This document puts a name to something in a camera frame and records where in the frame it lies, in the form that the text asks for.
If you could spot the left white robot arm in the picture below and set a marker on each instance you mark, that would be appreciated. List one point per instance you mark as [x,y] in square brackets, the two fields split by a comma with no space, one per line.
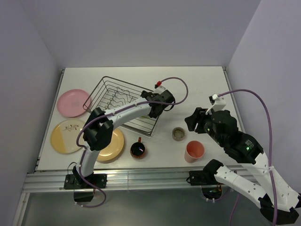
[97,131]

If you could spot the small patterned glass cup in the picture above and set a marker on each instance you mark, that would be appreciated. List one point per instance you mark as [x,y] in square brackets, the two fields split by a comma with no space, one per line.
[178,134]

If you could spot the orange plastic plate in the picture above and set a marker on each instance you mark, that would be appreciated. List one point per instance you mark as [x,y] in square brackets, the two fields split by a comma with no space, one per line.
[114,149]

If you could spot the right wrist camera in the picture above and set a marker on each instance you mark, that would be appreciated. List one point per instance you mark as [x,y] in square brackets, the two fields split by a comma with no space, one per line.
[217,104]

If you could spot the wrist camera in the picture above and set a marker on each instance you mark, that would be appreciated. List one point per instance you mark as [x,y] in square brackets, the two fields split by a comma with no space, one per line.
[159,88]
[217,104]

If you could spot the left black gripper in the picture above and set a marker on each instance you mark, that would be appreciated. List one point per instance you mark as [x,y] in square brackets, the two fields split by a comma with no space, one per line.
[153,116]

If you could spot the cream yellow floral plate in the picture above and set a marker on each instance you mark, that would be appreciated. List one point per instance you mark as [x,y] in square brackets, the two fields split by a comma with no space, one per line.
[64,135]

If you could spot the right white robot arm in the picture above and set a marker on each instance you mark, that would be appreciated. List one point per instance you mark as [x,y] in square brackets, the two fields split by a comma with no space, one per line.
[272,195]

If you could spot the pink plastic cup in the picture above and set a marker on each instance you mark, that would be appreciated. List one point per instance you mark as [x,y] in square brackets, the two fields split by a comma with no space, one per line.
[194,151]

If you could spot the pink plastic plate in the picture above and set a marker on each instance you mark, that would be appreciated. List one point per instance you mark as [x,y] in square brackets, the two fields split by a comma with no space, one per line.
[72,103]

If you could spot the aluminium front rail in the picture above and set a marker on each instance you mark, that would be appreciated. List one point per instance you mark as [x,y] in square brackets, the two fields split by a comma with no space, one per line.
[124,179]

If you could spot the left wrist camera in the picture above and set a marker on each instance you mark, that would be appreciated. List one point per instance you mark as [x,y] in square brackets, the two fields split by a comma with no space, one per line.
[159,88]

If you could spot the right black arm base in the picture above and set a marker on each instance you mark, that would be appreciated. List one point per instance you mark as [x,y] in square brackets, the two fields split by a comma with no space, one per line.
[212,190]

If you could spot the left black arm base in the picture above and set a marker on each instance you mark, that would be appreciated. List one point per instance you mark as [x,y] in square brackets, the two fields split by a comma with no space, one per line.
[96,182]

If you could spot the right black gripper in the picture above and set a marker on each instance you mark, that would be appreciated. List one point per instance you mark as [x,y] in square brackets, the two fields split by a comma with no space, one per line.
[199,115]

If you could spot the metal wire dish rack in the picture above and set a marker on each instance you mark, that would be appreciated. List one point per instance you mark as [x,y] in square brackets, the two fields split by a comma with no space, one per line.
[113,93]

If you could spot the lime green bowl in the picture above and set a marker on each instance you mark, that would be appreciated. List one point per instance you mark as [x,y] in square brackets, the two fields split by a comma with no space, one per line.
[145,117]

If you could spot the orange brown ceramic mug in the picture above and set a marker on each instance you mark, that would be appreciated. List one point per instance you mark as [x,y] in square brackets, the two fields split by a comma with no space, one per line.
[138,149]

